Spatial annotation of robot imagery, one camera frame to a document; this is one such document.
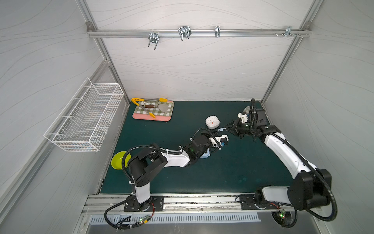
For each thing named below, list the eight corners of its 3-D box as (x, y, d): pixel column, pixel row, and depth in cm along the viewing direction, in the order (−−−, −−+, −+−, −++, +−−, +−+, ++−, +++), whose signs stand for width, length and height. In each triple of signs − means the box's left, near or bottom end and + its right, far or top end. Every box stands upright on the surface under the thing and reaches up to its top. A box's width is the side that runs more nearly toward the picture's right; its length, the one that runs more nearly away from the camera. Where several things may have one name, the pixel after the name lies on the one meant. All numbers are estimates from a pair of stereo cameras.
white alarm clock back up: (211, 130, 104) (212, 127, 101) (204, 122, 109) (204, 118, 106) (220, 125, 107) (221, 121, 104) (212, 117, 112) (213, 113, 109)
